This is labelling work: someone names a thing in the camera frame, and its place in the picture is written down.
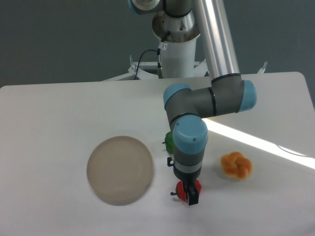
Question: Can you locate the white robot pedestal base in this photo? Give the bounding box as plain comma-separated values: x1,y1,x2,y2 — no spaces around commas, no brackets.
102,12,268,82

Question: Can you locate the red bell pepper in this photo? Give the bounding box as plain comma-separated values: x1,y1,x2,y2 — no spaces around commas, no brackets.
170,179,202,202

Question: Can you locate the knotted bread roll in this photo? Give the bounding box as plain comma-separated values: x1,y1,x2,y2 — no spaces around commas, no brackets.
220,151,253,180

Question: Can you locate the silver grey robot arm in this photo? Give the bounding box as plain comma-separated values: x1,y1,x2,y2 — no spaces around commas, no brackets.
128,0,257,205

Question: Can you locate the beige round plate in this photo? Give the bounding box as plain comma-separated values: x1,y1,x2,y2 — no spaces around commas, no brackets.
86,136,154,206

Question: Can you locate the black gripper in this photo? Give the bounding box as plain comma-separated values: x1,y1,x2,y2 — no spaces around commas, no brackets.
167,157,202,206

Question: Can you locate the black cable with connector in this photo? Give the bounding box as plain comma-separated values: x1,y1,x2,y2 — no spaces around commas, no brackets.
134,29,172,80

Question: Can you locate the green bell pepper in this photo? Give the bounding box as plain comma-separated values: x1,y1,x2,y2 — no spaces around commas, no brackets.
163,131,174,155

